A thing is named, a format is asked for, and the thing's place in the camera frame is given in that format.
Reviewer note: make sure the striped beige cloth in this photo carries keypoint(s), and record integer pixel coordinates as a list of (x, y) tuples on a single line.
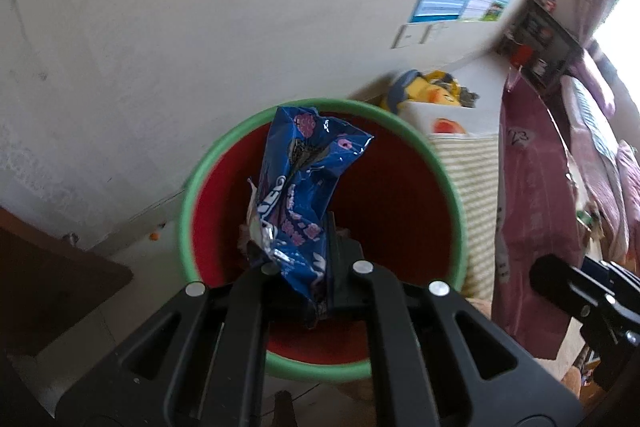
[(475, 207)]

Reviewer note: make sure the dark shelf with items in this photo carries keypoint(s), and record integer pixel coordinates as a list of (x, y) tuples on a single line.
[(540, 42)]

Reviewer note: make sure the striped bedding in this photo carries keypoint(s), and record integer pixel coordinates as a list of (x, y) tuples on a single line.
[(600, 147)]

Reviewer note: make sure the yellow plush toy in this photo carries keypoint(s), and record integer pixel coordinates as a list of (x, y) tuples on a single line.
[(430, 89)]

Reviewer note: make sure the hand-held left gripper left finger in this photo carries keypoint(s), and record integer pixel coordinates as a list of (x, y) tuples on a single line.
[(250, 307)]

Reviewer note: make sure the dark grey bar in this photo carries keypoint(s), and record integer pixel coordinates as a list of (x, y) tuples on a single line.
[(285, 409)]

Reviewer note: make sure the blue cookie packet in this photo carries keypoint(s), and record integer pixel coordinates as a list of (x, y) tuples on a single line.
[(305, 187)]

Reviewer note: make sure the red bucket with green rim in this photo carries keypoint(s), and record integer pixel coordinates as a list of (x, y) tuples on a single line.
[(400, 207)]

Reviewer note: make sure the brown wooden furniture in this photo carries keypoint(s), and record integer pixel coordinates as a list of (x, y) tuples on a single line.
[(45, 287)]

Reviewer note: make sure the white box with orange print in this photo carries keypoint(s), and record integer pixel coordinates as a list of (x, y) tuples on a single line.
[(445, 119)]

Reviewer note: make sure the large pink plastic bag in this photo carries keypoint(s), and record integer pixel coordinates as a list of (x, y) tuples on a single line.
[(535, 217)]

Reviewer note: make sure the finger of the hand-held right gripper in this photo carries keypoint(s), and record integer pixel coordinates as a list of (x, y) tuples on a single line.
[(560, 282)]

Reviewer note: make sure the red container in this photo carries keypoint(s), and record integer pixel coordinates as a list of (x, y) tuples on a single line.
[(522, 55)]

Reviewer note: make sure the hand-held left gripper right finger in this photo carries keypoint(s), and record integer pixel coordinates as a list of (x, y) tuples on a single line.
[(345, 287)]

